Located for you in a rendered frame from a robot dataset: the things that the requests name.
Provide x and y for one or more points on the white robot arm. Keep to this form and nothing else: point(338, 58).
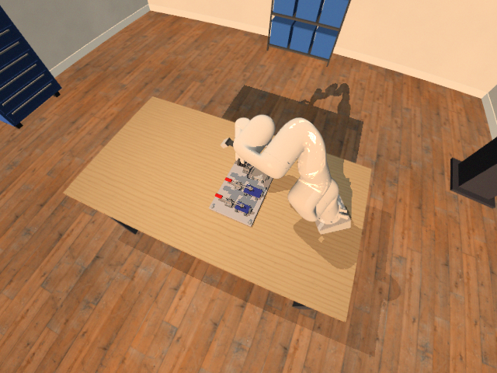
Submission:
point(315, 192)

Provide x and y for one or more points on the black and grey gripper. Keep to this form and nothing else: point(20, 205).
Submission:
point(241, 162)

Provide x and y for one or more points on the grey toggle clamp with red handle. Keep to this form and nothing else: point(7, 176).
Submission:
point(229, 202)

